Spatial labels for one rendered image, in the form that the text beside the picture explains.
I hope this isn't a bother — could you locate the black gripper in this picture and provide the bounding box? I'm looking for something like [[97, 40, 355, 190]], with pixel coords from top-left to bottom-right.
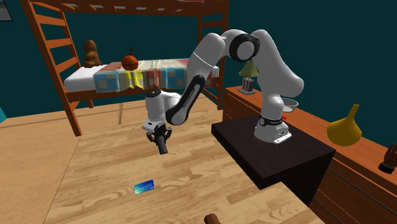
[[146, 125, 172, 155]]

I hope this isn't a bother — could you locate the blue card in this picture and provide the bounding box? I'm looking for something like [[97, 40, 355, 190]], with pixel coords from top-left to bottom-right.
[[134, 179, 155, 195]]

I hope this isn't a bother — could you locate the brown round object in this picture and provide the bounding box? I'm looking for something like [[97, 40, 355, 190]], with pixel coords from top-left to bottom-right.
[[204, 213, 222, 224]]

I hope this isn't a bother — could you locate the wooden bunk bed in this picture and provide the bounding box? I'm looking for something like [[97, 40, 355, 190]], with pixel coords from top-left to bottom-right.
[[19, 0, 230, 137]]

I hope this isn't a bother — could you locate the green shade table lamp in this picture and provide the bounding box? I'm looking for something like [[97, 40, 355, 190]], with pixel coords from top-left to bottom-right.
[[237, 59, 260, 95]]

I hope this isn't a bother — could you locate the dark robot stand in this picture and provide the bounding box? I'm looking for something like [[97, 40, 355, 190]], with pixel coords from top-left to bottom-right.
[[211, 115, 337, 207]]

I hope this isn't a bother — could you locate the grey bowl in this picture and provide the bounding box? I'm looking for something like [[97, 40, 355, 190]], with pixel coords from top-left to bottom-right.
[[280, 97, 300, 113]]

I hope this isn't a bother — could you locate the yellow vase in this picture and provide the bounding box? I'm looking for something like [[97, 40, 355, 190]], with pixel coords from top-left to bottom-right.
[[326, 103, 363, 147]]

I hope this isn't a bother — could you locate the wooden chest of drawers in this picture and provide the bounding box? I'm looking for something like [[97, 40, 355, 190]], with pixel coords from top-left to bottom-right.
[[222, 85, 397, 224]]

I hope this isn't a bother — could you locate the brown hand figure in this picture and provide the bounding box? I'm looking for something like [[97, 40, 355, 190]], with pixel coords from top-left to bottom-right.
[[377, 143, 397, 175]]

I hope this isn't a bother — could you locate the framed wall picture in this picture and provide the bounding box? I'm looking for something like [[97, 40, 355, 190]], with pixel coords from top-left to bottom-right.
[[0, 0, 14, 22]]

